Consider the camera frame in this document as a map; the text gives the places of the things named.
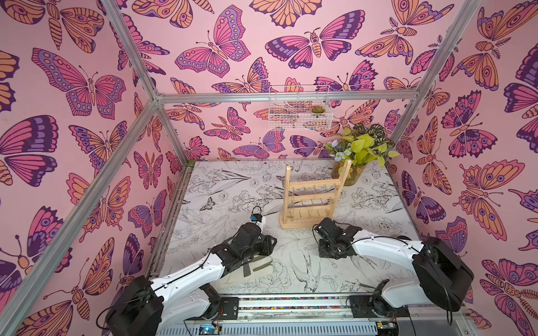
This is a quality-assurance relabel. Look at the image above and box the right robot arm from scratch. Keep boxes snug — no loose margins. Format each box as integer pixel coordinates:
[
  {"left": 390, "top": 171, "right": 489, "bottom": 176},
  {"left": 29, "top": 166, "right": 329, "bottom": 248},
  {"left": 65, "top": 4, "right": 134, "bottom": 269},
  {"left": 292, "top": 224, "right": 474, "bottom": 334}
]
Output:
[{"left": 312, "top": 218, "right": 474, "bottom": 316}]

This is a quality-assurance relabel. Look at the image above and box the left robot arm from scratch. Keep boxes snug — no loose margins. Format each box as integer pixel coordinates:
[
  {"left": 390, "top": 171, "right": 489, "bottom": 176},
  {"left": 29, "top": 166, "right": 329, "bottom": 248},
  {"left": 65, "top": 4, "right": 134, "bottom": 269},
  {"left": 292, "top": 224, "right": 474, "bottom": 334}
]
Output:
[{"left": 96, "top": 223, "right": 277, "bottom": 335}]

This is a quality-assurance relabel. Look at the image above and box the wooden jewelry display stand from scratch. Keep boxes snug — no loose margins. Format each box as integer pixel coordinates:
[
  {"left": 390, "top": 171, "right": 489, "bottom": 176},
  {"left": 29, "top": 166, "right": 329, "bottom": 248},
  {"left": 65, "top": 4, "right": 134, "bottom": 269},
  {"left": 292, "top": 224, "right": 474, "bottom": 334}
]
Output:
[{"left": 279, "top": 160, "right": 352, "bottom": 230}]

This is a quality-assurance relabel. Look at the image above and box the white green work glove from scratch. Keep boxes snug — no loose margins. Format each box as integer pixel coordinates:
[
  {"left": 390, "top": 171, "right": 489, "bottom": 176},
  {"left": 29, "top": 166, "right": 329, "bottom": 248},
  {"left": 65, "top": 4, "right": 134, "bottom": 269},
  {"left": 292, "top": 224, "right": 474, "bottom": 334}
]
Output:
[{"left": 221, "top": 256, "right": 274, "bottom": 286}]

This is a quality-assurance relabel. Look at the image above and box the potted green plant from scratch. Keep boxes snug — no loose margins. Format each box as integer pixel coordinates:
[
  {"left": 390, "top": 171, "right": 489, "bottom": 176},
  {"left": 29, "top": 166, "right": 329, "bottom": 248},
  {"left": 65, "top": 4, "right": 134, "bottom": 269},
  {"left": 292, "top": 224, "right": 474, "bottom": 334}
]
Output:
[{"left": 324, "top": 124, "right": 400, "bottom": 186}]

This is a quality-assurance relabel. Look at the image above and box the small succulent in basket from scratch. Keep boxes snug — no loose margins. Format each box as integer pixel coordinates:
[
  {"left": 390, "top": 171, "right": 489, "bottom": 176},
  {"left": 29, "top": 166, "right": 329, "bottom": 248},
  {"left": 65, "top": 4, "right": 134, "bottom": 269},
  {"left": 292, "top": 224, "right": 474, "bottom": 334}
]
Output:
[{"left": 311, "top": 106, "right": 326, "bottom": 114}]

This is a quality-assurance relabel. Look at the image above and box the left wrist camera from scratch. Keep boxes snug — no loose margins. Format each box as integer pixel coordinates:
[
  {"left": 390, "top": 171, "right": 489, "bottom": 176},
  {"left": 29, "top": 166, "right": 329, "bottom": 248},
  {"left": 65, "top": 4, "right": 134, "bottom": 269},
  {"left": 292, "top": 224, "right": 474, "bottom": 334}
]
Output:
[{"left": 251, "top": 213, "right": 266, "bottom": 231}]

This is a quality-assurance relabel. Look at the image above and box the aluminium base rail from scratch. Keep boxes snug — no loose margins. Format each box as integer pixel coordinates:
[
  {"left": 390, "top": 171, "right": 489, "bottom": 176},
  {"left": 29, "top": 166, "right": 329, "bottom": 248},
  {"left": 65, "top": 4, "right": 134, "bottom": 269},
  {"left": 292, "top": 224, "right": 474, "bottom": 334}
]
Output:
[{"left": 160, "top": 293, "right": 472, "bottom": 335}]

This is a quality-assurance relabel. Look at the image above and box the white wire basket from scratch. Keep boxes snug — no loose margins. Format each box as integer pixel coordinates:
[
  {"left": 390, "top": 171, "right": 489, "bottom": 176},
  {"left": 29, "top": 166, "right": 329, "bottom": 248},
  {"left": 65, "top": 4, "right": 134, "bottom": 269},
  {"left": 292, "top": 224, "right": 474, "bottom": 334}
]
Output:
[{"left": 266, "top": 85, "right": 333, "bottom": 132}]

